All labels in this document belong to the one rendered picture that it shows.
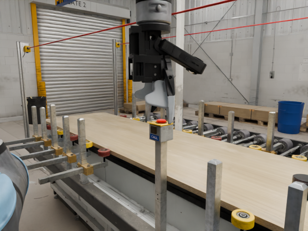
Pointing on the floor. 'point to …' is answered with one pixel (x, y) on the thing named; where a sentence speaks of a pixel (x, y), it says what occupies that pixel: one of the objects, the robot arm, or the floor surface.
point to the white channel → (179, 66)
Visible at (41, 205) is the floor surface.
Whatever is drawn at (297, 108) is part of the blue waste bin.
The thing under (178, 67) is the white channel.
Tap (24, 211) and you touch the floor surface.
